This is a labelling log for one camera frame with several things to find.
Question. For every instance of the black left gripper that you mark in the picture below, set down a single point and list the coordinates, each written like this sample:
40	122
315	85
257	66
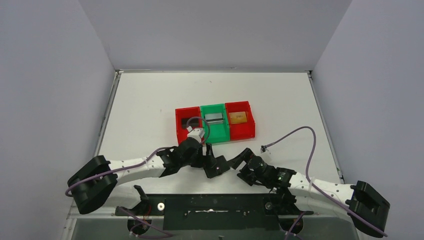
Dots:
205	157

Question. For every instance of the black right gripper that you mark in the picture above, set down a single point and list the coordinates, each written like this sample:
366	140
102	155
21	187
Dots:
247	163

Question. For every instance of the black leather card holder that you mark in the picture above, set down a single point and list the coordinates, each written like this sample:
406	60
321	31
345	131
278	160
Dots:
217	165

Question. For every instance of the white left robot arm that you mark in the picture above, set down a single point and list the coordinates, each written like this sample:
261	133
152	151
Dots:
91	186

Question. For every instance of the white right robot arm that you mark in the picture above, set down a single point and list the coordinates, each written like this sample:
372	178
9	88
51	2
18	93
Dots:
358	203

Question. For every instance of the gold card in bin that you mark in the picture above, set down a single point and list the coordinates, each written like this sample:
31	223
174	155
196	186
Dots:
239	117

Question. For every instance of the black card in bin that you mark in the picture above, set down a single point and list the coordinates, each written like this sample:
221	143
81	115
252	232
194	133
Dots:
186	122

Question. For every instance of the silver card in bin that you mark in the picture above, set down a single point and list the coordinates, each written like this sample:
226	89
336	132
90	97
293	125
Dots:
214	118

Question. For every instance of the right red plastic bin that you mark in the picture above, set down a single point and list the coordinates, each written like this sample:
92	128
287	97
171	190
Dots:
241	131

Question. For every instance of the green plastic bin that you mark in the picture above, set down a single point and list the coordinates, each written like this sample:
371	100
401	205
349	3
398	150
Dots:
218	133

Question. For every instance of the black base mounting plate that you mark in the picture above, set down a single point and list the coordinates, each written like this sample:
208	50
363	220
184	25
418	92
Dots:
216	222

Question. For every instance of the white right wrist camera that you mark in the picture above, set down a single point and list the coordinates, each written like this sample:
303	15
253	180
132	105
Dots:
264	150

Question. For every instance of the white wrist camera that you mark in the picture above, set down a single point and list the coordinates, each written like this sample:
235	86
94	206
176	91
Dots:
196	133
264	150

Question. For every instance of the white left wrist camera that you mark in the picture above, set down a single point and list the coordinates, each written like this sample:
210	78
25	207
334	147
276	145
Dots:
196	133

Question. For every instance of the aluminium frame rail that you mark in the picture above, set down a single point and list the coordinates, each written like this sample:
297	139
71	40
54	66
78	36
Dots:
262	204

